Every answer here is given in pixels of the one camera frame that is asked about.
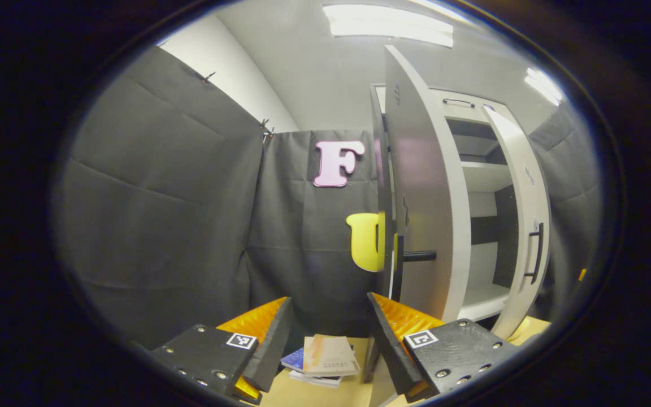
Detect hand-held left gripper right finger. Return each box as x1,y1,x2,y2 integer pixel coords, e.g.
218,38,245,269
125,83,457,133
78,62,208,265
366,292,522,404

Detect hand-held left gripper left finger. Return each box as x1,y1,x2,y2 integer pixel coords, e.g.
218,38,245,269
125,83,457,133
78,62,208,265
150,296,294,405

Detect white cabinet door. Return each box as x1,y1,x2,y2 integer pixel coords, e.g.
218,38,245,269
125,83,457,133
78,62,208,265
482,105,553,341
384,45,471,324

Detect white and dark cabinet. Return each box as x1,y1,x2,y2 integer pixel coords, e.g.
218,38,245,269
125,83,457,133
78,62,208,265
369,84,552,384

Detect white cabinet drawer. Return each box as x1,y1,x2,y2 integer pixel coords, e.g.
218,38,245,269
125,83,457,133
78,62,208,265
430,88,510,123

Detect blue cover book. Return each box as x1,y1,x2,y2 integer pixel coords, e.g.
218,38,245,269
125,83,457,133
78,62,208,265
280,347,307,373

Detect cream cover book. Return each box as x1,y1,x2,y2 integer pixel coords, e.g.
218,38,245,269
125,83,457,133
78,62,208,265
302,334,362,378

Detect white cover book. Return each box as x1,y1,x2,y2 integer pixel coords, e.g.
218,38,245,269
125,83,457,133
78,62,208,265
289,370,344,389

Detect black backdrop cloth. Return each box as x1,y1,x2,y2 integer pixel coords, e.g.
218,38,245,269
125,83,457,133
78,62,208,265
54,46,386,349
528,103,604,318

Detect narrow ceiling light strip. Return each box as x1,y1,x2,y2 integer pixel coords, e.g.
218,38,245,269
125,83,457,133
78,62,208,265
524,67,565,106

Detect large ceiling light panel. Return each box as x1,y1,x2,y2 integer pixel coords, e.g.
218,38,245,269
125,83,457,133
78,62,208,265
322,4,455,48

